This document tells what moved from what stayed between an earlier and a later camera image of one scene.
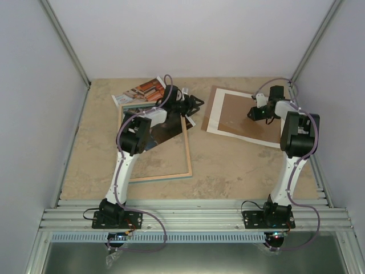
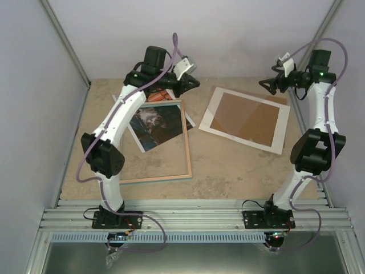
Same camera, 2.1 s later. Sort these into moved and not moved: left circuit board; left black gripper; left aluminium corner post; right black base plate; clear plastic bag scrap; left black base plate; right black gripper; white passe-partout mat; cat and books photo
Moved: right black gripper; white passe-partout mat; left black gripper
Not moved: clear plastic bag scrap; left aluminium corner post; right black base plate; cat and books photo; left circuit board; left black base plate
